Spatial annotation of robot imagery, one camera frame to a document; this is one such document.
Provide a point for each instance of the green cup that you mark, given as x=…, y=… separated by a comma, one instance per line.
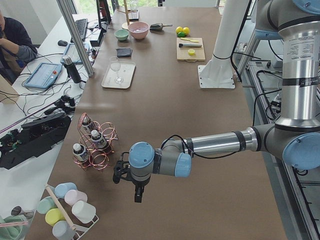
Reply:
x=45, y=205

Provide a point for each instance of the black steel thermos bottle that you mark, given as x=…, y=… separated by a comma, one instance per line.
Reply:
x=71, y=69

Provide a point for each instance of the metal ice scoop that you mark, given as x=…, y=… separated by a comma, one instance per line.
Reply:
x=159, y=26

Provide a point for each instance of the green bowl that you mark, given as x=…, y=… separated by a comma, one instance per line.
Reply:
x=121, y=34

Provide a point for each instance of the black equipment case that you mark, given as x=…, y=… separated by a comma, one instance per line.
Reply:
x=34, y=139

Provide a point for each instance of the aluminium frame post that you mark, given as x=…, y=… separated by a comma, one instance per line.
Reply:
x=69, y=20

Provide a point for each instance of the pink cup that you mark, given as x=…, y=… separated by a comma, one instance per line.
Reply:
x=73, y=196

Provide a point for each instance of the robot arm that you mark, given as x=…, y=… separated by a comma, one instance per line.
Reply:
x=294, y=137

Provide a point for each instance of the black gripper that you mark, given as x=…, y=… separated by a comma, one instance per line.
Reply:
x=139, y=184

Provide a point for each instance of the yellow lemon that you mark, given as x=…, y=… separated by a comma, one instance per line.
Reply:
x=179, y=29
x=186, y=30

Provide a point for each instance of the blue teach pendant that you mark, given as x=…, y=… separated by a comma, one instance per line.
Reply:
x=72, y=52
x=44, y=76

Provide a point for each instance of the yellow plastic knife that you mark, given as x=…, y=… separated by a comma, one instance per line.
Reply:
x=190, y=40

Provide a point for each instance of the white wire cup rack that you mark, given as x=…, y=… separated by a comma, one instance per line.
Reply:
x=81, y=229

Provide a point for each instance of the seated person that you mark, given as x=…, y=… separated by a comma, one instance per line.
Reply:
x=16, y=48

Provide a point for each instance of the black computer mouse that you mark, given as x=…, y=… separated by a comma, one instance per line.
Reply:
x=62, y=43

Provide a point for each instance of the black monitor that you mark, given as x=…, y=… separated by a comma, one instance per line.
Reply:
x=104, y=16

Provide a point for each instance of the copper wire bottle basket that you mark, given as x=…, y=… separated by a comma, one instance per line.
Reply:
x=99, y=159

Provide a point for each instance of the tea bottle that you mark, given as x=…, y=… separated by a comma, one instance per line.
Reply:
x=81, y=155
x=99, y=140
x=88, y=125

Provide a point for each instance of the dark grey folded cloth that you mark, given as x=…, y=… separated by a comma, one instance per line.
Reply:
x=124, y=52

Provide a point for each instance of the white cup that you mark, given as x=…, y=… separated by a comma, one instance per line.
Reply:
x=83, y=211

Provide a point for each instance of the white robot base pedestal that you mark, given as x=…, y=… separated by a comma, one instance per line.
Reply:
x=218, y=72

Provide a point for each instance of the yellow cup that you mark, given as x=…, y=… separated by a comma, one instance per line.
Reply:
x=53, y=216

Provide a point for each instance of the tea bottle front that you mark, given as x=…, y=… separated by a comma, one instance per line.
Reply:
x=81, y=155

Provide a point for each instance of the pink bowl with ice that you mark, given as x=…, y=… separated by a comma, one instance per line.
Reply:
x=138, y=30

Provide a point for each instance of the clear wine glass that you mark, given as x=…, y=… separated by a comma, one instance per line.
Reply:
x=115, y=65

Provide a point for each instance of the blue teach pendant near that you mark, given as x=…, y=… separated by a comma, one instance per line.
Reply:
x=44, y=76

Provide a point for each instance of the green lime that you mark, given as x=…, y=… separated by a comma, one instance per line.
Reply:
x=181, y=34

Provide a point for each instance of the tea bottle middle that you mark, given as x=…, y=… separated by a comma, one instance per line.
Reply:
x=99, y=140

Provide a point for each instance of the wooden cup tree stand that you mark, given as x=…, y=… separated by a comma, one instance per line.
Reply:
x=131, y=12

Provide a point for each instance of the black keyboard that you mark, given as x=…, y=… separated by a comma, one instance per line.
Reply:
x=81, y=25

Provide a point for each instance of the steel cylinder tool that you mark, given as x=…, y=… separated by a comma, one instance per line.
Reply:
x=187, y=45

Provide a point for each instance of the half lemon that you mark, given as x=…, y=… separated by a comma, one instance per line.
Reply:
x=191, y=52

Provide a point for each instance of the blue cup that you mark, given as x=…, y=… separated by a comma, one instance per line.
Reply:
x=62, y=188

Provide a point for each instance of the cream rabbit tray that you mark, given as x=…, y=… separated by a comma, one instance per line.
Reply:
x=126, y=72

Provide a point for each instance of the tea bottle rear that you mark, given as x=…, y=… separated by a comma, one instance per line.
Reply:
x=88, y=125

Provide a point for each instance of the bamboo cutting board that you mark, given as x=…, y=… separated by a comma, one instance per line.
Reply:
x=182, y=53

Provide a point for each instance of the grey cup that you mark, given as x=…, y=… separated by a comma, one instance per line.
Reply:
x=62, y=231

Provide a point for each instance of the blue teach pendant far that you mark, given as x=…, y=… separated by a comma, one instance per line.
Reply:
x=72, y=52

